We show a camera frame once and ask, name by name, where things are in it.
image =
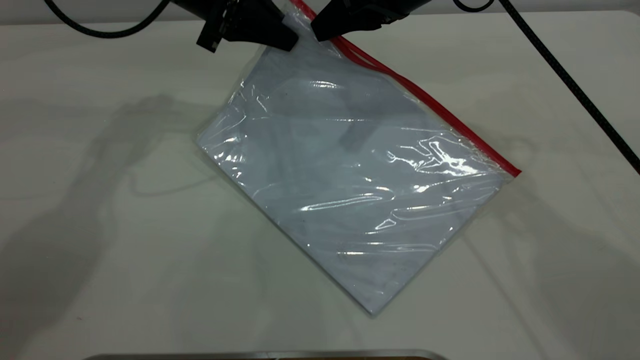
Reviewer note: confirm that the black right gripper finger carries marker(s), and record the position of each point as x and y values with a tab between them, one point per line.
340	20

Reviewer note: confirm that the grey metal bar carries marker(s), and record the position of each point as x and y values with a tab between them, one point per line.
250	356

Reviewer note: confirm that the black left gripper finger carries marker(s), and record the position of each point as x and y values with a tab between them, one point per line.
265	32

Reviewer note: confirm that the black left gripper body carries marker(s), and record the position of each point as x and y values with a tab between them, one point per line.
225	10

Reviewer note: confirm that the clear plastic zip bag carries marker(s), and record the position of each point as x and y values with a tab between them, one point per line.
350	175

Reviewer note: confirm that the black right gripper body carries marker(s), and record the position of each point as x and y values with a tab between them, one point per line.
395	9

